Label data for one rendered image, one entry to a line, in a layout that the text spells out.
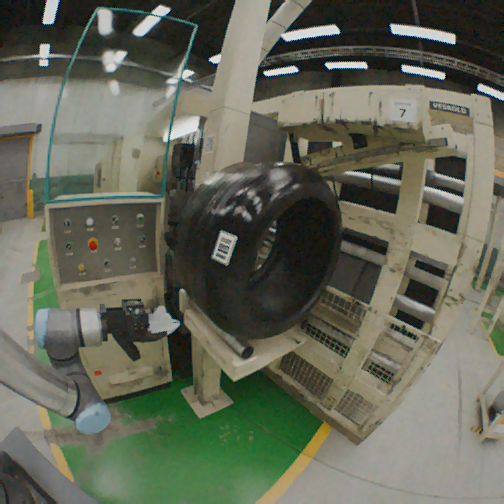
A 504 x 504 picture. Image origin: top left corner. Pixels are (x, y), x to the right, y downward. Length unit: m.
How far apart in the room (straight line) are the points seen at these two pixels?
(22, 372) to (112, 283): 0.77
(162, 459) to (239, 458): 0.44
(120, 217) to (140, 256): 0.21
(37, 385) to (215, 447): 1.19
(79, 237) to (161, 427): 1.17
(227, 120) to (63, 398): 0.92
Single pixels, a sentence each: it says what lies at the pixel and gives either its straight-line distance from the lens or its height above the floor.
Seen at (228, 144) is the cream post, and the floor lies 1.51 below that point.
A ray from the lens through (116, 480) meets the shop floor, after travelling 1.48.
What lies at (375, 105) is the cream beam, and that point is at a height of 1.71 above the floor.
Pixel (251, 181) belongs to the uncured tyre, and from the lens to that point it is 0.50.
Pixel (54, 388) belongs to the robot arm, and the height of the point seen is 1.06.
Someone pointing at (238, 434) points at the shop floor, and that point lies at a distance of 1.51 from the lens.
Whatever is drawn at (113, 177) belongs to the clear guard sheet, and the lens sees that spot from 0.99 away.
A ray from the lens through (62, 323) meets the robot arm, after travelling 0.52.
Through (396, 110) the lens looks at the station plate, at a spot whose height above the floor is 1.70.
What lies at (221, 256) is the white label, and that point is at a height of 1.22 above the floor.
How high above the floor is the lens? 1.37
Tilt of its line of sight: 18 degrees down
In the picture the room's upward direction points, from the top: 8 degrees clockwise
